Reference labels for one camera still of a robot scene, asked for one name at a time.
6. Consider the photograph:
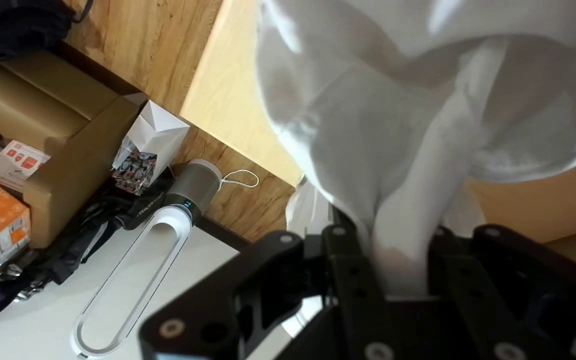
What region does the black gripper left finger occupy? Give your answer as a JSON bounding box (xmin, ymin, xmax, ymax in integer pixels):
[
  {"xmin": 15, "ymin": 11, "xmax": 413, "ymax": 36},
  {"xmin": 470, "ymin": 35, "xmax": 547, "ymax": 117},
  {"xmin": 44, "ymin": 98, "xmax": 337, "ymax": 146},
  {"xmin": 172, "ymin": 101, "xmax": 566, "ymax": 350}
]
[{"xmin": 136, "ymin": 223, "xmax": 393, "ymax": 360}]

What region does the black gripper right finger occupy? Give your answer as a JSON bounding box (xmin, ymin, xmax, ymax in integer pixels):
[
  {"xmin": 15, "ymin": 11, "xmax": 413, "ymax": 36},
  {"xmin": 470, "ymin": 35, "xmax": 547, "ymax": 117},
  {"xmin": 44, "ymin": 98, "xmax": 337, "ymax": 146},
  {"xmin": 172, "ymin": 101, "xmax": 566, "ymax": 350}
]
[{"xmin": 424, "ymin": 223, "xmax": 576, "ymax": 360}]

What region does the white short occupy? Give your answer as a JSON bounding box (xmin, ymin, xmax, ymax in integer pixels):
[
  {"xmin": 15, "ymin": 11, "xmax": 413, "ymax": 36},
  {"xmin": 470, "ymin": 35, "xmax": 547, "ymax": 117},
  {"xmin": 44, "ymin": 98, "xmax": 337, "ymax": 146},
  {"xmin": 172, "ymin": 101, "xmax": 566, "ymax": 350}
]
[{"xmin": 253, "ymin": 0, "xmax": 576, "ymax": 303}]

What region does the navy blue bag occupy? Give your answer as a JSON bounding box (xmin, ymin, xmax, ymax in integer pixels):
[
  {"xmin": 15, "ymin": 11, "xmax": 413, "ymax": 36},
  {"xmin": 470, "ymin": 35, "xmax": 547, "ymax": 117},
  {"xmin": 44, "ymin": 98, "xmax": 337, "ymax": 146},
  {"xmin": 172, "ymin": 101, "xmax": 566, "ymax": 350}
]
[{"xmin": 0, "ymin": 0, "xmax": 80, "ymax": 65}]

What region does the white bladeless loop fan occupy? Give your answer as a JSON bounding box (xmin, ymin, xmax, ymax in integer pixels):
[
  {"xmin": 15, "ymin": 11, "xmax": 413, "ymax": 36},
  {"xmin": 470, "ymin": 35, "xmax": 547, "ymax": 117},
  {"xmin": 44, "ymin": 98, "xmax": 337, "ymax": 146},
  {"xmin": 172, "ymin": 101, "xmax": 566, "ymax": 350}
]
[{"xmin": 67, "ymin": 158, "xmax": 224, "ymax": 360}]

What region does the brown cardboard box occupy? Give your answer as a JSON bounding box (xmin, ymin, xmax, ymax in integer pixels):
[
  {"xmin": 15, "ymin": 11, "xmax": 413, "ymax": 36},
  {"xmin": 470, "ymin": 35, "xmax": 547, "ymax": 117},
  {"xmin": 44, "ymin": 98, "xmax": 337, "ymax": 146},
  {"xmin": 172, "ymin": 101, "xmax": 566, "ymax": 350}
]
[{"xmin": 0, "ymin": 51, "xmax": 143, "ymax": 251}]

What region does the white red printed packet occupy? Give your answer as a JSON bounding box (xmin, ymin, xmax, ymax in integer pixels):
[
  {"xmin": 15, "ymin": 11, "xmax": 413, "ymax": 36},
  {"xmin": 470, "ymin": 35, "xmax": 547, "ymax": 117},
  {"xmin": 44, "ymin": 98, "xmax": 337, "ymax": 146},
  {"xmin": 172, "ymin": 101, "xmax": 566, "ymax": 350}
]
[{"xmin": 0, "ymin": 138, "xmax": 51, "ymax": 195}]

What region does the white fan cord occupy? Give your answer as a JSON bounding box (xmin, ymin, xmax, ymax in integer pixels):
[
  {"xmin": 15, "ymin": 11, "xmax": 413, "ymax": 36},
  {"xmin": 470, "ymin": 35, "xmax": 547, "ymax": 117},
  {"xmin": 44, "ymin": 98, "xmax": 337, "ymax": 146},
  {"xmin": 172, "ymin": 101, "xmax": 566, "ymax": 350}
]
[{"xmin": 217, "ymin": 166, "xmax": 262, "ymax": 193}]

